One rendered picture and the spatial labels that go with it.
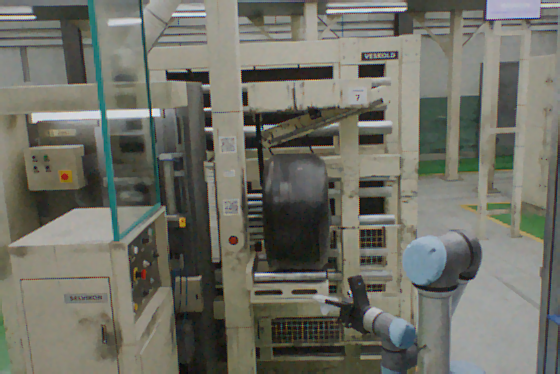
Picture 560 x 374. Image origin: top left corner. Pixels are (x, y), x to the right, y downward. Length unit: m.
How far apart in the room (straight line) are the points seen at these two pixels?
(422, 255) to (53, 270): 1.22
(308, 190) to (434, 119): 10.21
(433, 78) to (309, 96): 9.86
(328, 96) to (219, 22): 0.64
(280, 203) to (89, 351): 0.93
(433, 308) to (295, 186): 1.01
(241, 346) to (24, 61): 9.82
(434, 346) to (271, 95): 1.55
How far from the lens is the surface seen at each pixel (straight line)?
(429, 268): 1.36
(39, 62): 11.81
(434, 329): 1.46
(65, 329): 2.02
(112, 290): 1.90
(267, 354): 3.34
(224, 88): 2.37
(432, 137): 12.37
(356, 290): 1.70
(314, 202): 2.23
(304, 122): 2.76
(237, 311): 2.60
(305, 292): 2.48
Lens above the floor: 1.75
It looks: 12 degrees down
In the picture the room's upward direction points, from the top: 2 degrees counter-clockwise
